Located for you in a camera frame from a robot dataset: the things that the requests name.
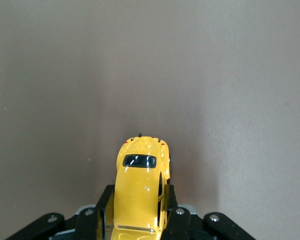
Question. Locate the yellow beetle toy car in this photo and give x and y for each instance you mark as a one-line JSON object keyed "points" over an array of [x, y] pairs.
{"points": [[137, 190]]}

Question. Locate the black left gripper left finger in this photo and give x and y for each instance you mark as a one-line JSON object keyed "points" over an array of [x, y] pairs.
{"points": [[87, 225]]}

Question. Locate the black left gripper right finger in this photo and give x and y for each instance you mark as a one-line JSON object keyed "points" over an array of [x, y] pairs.
{"points": [[180, 225]]}

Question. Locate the brown table cover sheet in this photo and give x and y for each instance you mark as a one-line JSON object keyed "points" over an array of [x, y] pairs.
{"points": [[150, 75]]}

